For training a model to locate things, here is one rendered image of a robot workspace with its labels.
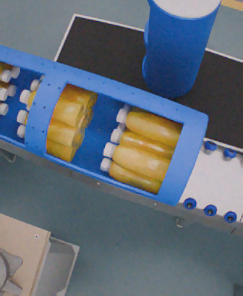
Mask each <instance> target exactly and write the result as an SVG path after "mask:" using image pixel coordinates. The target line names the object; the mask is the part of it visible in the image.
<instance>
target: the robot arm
mask: <svg viewBox="0 0 243 296"><path fill-rule="evenodd" d="M22 264H23V259H22V258H21V257H20V256H17V255H12V254H10V253H8V252H7V251H5V250H4V249H2V248H0V296H2V295H3V294H4V292H9V293H12V294H15V295H18V296H19V295H20V294H21V292H22V288H21V286H19V285H18V284H17V283H15V282H14V281H12V278H13V276H14V274H15V272H16V270H17V269H18V268H19V267H20V266H21V265H22Z"/></svg>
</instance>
